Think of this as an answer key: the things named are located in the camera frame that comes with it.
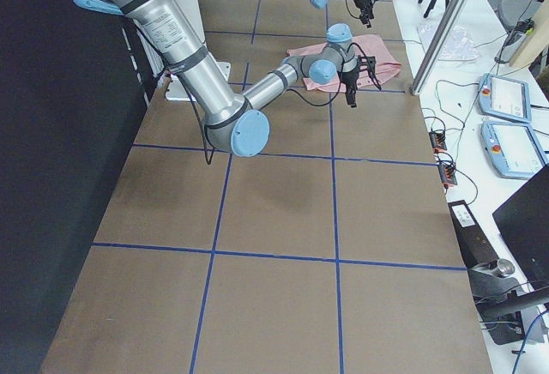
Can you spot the lower teach pendant tablet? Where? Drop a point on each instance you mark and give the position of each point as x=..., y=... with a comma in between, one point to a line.
x=513, y=149

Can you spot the wooden board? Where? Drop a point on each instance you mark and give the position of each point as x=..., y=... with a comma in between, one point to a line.
x=536, y=42

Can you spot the orange black connector block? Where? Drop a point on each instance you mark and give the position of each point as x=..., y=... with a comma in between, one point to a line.
x=446, y=171
x=437, y=139

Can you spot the black monitor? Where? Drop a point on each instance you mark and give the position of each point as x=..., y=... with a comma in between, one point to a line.
x=522, y=221

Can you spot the aluminium frame post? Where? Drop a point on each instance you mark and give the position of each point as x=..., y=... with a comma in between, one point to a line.
x=444, y=28

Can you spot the clear plastic bag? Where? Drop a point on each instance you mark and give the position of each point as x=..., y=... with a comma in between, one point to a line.
x=459, y=46

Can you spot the upper teach pendant tablet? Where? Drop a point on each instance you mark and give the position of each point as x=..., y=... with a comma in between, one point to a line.
x=505, y=98

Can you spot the black box with label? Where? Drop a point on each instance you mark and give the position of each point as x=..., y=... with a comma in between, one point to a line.
x=474, y=245

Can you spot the upper orange black connector block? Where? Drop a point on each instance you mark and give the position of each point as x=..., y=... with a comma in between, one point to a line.
x=437, y=139

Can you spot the teach pendant tablet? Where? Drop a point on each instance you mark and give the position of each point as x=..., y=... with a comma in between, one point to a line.
x=513, y=149
x=505, y=98

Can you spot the lower orange black connector block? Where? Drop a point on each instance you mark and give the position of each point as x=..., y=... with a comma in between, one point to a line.
x=446, y=171

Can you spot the pink Snoopy t-shirt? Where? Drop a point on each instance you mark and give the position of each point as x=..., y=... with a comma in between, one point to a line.
x=386, y=68

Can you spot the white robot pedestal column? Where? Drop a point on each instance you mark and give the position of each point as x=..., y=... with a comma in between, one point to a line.
x=197, y=75

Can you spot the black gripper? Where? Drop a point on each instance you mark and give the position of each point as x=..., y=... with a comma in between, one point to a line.
x=363, y=3
x=349, y=79

